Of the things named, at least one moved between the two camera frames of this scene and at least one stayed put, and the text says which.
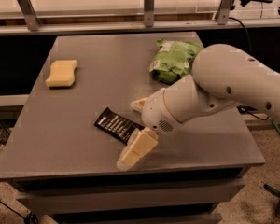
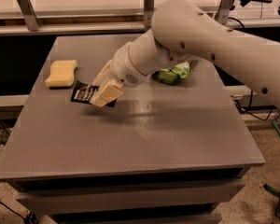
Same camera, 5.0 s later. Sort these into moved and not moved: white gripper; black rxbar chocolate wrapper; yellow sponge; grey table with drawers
Moved: black rxbar chocolate wrapper; white gripper
Not moved: yellow sponge; grey table with drawers
